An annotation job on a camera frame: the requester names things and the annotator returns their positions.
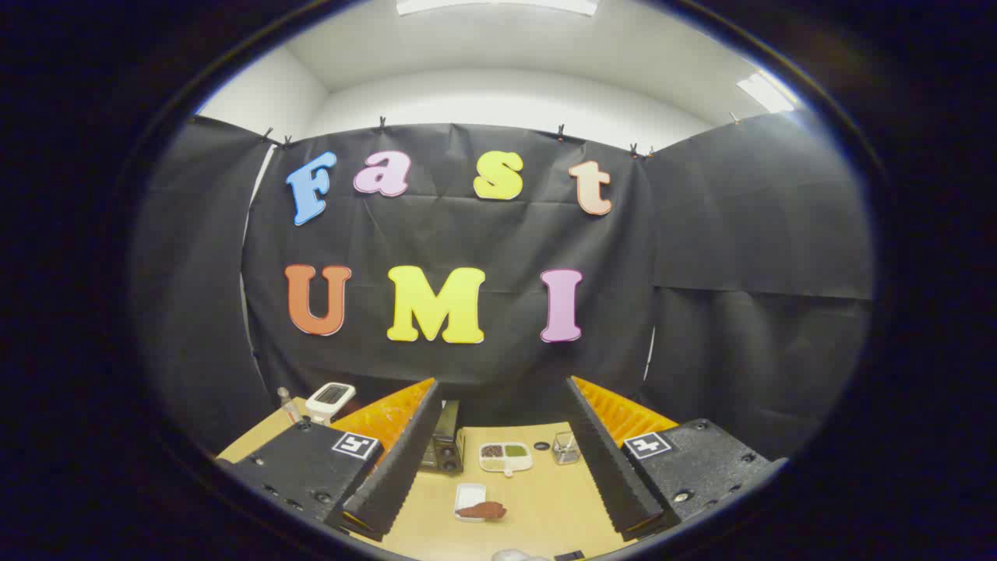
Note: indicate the white bread toaster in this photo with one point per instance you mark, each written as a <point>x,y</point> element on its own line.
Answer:
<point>331,399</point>

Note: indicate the white rectangular tray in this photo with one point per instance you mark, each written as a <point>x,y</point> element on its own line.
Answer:
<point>470,492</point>

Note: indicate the ceiling light panel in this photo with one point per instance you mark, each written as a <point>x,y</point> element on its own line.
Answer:
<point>766,92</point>
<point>498,5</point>

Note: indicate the white divided bean plate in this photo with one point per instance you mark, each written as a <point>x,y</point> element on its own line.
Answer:
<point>506,462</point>

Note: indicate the clear plastic bottle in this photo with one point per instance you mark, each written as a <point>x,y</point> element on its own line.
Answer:
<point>290,409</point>

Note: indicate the red meat slice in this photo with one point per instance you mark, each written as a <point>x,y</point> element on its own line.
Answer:
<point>483,510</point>

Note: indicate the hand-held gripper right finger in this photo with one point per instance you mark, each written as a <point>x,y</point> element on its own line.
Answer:
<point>611,475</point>

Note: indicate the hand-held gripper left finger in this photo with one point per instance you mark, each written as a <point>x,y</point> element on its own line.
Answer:
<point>389,475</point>

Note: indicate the black toaster oven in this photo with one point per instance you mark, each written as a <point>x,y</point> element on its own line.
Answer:
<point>445,436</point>

